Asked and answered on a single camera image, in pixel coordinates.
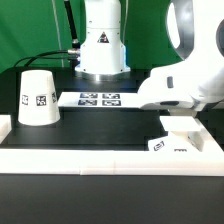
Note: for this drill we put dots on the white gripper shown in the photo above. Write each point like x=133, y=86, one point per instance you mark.
x=184, y=85

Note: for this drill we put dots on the white lamp base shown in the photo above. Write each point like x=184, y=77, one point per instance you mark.
x=181, y=135

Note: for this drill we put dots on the white lamp shade cone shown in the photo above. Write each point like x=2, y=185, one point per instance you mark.
x=38, y=99

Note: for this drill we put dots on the white marker plate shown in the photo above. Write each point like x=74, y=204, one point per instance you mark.
x=99, y=100

